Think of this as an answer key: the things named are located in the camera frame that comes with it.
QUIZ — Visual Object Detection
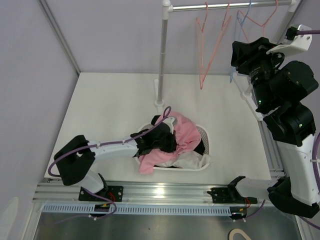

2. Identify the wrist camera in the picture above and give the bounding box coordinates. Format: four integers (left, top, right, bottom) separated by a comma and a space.
266, 24, 312, 57
163, 116, 178, 134

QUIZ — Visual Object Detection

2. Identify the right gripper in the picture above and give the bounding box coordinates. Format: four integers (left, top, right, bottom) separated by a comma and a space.
230, 37, 288, 110

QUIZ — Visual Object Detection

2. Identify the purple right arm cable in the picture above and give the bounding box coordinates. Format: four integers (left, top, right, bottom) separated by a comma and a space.
249, 28, 320, 230

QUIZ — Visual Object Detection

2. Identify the green and white t shirt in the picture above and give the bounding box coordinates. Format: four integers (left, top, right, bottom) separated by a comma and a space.
157, 151, 212, 170

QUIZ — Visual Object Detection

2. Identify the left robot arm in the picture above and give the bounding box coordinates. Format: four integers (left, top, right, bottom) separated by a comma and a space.
48, 116, 178, 201

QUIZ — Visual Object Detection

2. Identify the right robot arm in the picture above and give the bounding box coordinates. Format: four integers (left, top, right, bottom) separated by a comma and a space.
227, 37, 320, 219

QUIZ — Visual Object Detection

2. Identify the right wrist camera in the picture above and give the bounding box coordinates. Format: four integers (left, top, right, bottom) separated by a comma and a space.
266, 24, 312, 57

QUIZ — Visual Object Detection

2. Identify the white perforated plastic basket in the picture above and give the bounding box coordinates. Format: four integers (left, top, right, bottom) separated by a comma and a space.
136, 126, 210, 171

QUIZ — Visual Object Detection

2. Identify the pink hanger of green shirt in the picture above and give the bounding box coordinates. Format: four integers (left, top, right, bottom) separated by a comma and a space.
205, 1, 232, 75

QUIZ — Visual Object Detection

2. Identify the pink hanger of orange shirt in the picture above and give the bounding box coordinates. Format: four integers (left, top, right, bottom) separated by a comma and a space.
244, 0, 279, 37

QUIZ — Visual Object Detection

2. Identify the pink t shirt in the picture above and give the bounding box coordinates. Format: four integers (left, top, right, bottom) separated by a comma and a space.
138, 111, 202, 175

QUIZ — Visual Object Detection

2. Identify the beige curved object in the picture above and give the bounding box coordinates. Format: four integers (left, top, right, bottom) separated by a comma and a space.
227, 228, 252, 240

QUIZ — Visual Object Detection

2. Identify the blue wire hanger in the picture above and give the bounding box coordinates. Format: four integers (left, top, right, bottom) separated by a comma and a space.
229, 0, 252, 84

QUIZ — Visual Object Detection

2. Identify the metal clothes rack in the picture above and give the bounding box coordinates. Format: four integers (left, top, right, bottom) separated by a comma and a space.
154, 0, 304, 122

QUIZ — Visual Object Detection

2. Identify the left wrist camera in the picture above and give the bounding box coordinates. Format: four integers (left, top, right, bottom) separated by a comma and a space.
163, 116, 178, 134

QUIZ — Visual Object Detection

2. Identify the slotted cable duct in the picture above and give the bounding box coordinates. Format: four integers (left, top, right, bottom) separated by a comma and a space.
42, 203, 232, 217

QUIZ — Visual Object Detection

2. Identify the black t shirt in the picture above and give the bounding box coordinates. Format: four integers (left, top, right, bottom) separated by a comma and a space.
193, 140, 206, 156

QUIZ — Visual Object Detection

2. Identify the aluminium mounting rail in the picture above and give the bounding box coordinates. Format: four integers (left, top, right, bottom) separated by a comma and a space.
31, 181, 306, 207

